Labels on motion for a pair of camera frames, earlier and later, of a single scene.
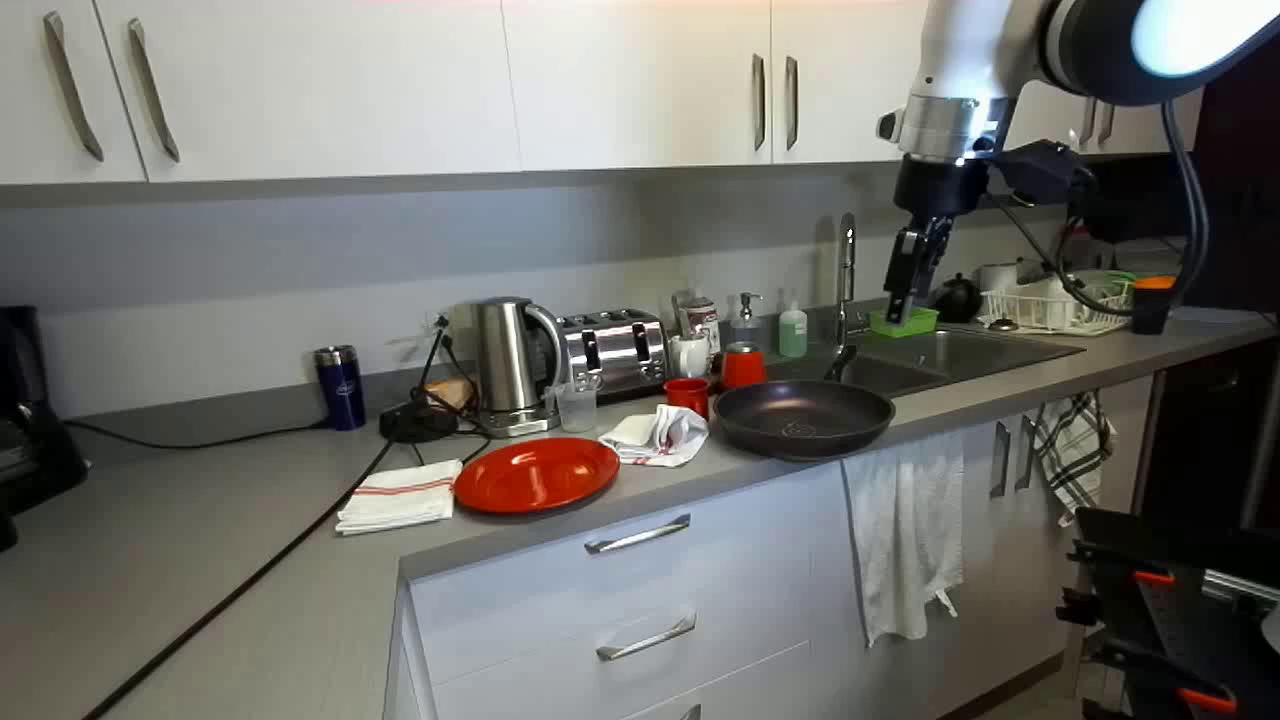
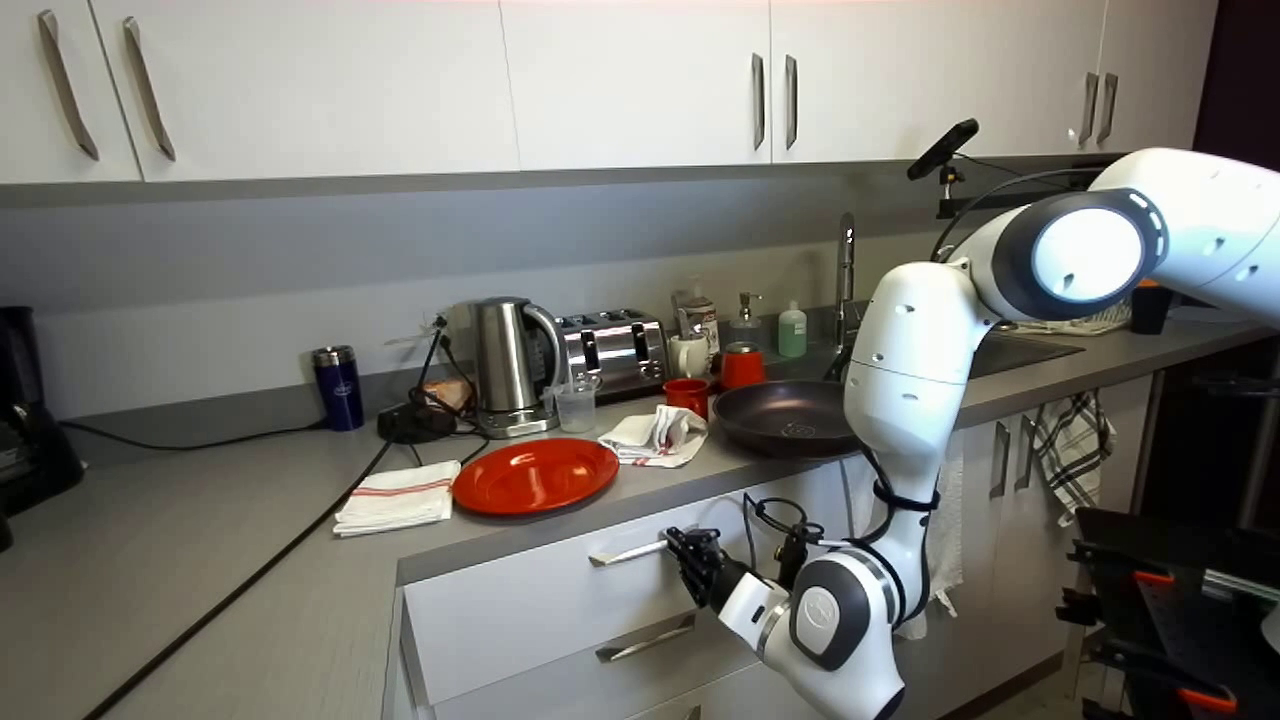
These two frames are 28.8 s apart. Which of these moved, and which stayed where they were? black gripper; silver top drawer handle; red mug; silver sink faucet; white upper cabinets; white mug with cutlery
Moved: silver top drawer handle; black gripper
Stayed: red mug; white upper cabinets; silver sink faucet; white mug with cutlery
